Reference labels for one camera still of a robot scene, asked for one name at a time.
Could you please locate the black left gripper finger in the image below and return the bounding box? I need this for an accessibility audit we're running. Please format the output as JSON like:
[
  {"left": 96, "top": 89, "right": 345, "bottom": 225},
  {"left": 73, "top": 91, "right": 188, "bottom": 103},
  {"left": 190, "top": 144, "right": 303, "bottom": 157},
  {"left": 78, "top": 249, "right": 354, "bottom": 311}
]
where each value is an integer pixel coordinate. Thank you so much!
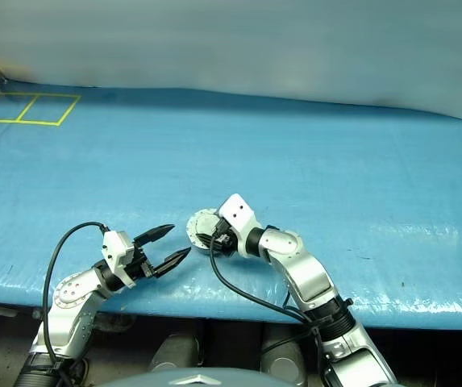
[
  {"left": 149, "top": 247, "right": 193, "bottom": 280},
  {"left": 133, "top": 223, "right": 176, "bottom": 245}
]

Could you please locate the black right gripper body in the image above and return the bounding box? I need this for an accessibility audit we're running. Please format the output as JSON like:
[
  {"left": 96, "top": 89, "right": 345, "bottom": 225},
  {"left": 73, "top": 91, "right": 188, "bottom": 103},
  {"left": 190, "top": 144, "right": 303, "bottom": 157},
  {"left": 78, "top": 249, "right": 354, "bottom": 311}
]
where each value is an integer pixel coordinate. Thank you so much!
[{"left": 209, "top": 216, "right": 237, "bottom": 258}]

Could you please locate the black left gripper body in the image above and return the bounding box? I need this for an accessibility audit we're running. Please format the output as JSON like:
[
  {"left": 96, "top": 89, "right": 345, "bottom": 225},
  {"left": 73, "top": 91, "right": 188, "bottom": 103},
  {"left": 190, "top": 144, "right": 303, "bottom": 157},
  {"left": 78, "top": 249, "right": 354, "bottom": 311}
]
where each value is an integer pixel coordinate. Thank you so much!
[{"left": 127, "top": 239, "right": 155, "bottom": 281}]

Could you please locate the grey metal motor bracket assembly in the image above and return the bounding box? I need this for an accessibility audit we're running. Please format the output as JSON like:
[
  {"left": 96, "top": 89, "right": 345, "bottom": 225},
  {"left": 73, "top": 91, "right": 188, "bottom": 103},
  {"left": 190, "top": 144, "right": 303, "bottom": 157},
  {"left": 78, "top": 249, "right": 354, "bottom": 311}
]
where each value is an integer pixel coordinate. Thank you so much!
[{"left": 192, "top": 210, "right": 219, "bottom": 237}]

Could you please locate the grey rounded housing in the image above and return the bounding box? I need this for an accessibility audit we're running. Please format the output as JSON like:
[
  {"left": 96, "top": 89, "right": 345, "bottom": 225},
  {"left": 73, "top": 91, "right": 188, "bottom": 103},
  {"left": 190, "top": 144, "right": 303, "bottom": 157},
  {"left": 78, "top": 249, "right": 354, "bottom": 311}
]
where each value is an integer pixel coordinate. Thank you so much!
[
  {"left": 260, "top": 346, "right": 308, "bottom": 386},
  {"left": 148, "top": 334, "right": 199, "bottom": 374}
]

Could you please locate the blue table cover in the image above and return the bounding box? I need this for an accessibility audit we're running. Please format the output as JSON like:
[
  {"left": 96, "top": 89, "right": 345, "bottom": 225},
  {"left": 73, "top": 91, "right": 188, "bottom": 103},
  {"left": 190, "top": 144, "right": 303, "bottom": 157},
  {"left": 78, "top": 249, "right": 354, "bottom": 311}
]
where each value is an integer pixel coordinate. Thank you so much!
[{"left": 0, "top": 76, "right": 462, "bottom": 331}]

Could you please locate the grey robot torso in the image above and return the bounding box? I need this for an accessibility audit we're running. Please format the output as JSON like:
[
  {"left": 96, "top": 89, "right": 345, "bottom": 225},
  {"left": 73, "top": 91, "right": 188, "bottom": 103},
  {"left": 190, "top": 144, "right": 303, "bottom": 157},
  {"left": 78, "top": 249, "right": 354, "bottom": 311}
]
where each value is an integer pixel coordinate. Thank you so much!
[{"left": 103, "top": 366, "right": 268, "bottom": 387}]

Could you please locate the yellow tape grid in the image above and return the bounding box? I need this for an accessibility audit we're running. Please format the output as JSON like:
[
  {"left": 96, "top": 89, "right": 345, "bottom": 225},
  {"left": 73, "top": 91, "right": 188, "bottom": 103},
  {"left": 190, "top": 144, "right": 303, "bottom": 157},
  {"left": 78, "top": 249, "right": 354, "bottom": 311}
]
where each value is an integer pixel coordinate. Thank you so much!
[{"left": 0, "top": 92, "right": 81, "bottom": 127}]

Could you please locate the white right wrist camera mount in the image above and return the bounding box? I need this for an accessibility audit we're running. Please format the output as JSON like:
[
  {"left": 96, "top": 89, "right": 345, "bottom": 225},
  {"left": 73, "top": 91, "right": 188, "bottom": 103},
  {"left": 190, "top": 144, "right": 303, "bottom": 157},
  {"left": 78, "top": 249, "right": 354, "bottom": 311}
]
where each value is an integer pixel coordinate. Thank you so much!
[{"left": 218, "top": 193, "right": 262, "bottom": 259}]

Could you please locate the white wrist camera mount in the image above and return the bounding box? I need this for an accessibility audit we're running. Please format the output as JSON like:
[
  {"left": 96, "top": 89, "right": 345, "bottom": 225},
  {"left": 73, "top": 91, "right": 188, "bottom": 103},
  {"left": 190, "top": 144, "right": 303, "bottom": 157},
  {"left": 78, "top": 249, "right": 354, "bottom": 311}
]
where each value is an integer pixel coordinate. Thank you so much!
[
  {"left": 218, "top": 193, "right": 262, "bottom": 259},
  {"left": 102, "top": 230, "right": 137, "bottom": 289}
]

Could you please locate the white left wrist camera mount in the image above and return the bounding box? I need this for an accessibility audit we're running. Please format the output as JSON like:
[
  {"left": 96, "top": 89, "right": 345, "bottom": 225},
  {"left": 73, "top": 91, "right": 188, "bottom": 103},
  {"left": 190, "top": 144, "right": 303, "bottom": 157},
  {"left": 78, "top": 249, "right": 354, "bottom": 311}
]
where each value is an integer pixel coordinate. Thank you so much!
[{"left": 102, "top": 230, "right": 137, "bottom": 289}]

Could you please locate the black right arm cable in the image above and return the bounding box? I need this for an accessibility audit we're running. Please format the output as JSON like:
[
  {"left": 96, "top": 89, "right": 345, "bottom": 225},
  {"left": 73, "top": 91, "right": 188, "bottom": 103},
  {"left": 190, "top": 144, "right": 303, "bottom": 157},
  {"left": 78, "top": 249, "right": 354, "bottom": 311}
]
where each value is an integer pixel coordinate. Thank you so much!
[{"left": 209, "top": 235, "right": 325, "bottom": 387}]

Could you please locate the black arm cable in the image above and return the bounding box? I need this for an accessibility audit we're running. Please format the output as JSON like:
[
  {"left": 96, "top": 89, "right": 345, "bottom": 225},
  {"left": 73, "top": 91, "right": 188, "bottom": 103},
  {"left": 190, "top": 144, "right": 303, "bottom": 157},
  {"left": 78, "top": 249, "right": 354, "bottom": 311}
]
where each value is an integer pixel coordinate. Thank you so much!
[
  {"left": 209, "top": 235, "right": 325, "bottom": 387},
  {"left": 41, "top": 221, "right": 109, "bottom": 387}
]

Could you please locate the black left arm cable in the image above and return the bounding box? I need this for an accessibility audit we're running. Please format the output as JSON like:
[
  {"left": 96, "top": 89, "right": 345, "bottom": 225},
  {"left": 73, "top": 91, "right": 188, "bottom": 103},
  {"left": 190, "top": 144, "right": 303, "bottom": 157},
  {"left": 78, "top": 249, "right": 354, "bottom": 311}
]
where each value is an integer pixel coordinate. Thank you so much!
[{"left": 41, "top": 221, "right": 109, "bottom": 387}]

